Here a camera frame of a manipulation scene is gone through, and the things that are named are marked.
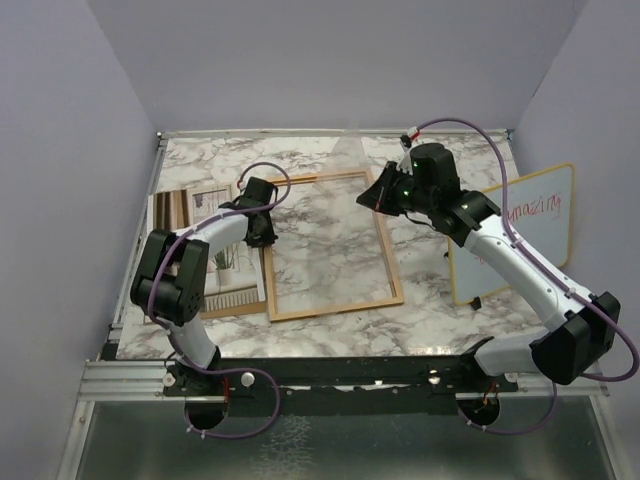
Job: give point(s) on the wooden picture frame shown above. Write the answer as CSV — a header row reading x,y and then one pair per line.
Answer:
x,y
276,316

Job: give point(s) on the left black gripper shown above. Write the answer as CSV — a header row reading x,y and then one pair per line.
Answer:
x,y
266,239

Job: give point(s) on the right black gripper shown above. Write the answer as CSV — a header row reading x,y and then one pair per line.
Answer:
x,y
377,197

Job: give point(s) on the black mounting base plate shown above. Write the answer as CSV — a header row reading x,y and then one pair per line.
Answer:
x,y
324,403

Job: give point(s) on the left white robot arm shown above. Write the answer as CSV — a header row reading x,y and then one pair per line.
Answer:
x,y
169,283

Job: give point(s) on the aluminium rail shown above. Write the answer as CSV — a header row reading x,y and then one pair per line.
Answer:
x,y
437,375

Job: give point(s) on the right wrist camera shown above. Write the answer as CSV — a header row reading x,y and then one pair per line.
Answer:
x,y
407,139

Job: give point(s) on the yellow rimmed whiteboard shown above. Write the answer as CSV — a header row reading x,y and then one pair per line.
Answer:
x,y
540,209

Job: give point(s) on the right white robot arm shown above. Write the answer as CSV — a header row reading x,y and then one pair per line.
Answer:
x,y
578,326

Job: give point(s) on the clear glass pane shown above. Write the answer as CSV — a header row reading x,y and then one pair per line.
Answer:
x,y
345,165

